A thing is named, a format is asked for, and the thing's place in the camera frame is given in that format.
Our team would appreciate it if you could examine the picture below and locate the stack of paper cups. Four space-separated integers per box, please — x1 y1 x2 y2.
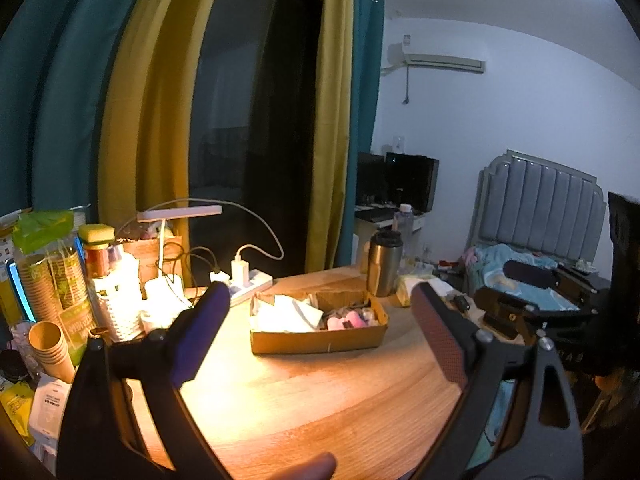
28 321 75 384

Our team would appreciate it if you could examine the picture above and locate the white woven basket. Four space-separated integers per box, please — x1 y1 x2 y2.
91 273 143 342

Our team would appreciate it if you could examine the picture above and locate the white air conditioner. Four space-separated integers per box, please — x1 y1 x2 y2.
380 44 486 76

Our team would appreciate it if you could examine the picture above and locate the grey padded headboard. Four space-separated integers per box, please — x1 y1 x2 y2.
466 150 606 264

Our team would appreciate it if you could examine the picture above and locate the white desk lamp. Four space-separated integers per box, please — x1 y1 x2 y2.
135 202 225 331

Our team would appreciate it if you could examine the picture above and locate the black car key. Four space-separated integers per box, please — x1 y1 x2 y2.
451 294 471 314

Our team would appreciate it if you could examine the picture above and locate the black monitor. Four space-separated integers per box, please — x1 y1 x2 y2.
356 152 439 214

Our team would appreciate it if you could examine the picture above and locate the white charger with cable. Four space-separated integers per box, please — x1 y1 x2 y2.
231 244 284 287

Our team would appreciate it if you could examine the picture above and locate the blue bed blanket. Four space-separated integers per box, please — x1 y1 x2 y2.
461 244 578 311

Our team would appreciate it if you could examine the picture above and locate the teal curtain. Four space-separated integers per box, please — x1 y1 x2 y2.
1 0 384 275

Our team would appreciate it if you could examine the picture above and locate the pink plush heart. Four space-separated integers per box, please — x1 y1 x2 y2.
326 310 369 330

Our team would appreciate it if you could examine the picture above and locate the yellow curtain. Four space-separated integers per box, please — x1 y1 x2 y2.
98 0 354 272

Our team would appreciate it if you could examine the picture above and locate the clear plastic water bottle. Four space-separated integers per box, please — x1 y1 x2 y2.
393 203 414 260

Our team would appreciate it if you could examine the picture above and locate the yellow tissue pack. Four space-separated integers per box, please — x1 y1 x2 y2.
396 275 454 307

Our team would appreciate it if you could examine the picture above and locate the brown cardboard box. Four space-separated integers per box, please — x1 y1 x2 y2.
248 290 388 356

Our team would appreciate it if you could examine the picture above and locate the steel tumbler black lid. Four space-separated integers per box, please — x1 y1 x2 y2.
367 230 404 297

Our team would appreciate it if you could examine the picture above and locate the white power strip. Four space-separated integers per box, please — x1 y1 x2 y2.
211 268 275 307

